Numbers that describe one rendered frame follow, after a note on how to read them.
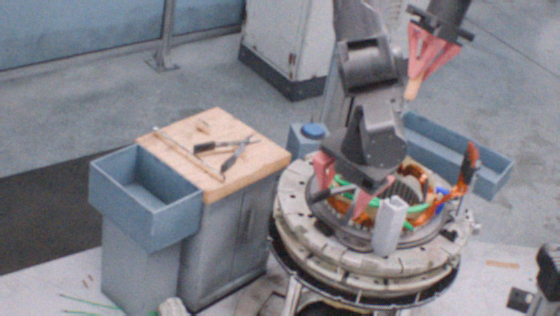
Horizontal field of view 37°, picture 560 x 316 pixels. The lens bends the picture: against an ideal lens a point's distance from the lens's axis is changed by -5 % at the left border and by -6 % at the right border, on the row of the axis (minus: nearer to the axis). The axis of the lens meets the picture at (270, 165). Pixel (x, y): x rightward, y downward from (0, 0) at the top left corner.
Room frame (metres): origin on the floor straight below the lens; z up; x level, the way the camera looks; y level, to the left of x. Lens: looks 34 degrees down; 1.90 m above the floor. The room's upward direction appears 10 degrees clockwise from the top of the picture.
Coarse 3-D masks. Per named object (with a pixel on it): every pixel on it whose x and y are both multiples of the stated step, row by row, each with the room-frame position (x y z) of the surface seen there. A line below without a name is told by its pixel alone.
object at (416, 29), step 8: (416, 24) 1.17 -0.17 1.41; (424, 24) 1.19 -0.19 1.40; (408, 32) 1.18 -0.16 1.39; (416, 32) 1.17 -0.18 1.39; (424, 32) 1.15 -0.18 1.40; (408, 40) 1.17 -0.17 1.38; (416, 40) 1.17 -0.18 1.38; (424, 40) 1.16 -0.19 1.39; (432, 40) 1.14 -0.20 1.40; (440, 40) 1.13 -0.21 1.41; (416, 48) 1.17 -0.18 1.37; (432, 48) 1.13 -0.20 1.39; (440, 48) 1.14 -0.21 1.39; (416, 56) 1.16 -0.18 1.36; (424, 56) 1.14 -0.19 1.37; (432, 56) 1.14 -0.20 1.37; (424, 64) 1.14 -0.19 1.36; (408, 72) 1.16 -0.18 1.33; (416, 72) 1.14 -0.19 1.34
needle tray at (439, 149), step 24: (408, 120) 1.53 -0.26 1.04; (408, 144) 1.42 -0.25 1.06; (432, 144) 1.49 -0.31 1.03; (456, 144) 1.48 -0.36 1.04; (480, 144) 1.45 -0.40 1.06; (432, 168) 1.39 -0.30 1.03; (456, 168) 1.36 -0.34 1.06; (480, 168) 1.43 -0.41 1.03; (504, 168) 1.42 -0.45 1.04; (480, 192) 1.34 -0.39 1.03
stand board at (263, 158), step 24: (192, 120) 1.35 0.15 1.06; (216, 120) 1.36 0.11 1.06; (144, 144) 1.24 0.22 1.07; (192, 144) 1.27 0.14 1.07; (264, 144) 1.31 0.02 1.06; (192, 168) 1.20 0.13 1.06; (216, 168) 1.21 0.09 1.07; (240, 168) 1.22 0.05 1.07; (264, 168) 1.24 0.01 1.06; (216, 192) 1.15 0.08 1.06
